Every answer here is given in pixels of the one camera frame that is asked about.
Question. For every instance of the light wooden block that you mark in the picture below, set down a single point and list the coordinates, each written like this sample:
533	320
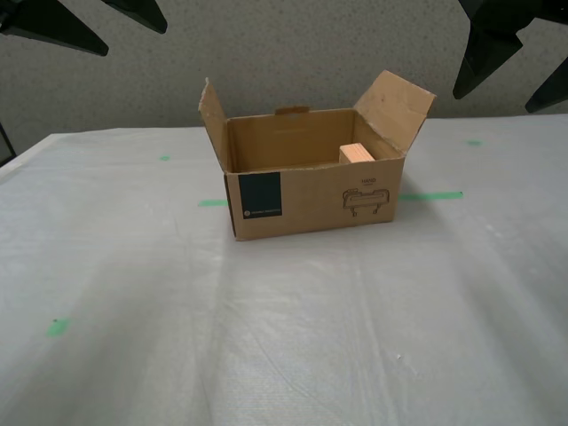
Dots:
355	154

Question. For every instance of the cardboard box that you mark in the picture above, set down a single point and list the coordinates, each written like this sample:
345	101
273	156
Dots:
310	204

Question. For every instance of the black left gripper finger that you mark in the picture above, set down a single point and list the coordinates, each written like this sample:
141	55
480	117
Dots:
142	13
49	22

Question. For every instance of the translucent plastic table cover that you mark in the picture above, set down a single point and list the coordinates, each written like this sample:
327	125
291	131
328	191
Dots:
266	333

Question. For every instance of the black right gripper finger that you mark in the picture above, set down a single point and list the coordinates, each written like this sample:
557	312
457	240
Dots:
554	89
492	31

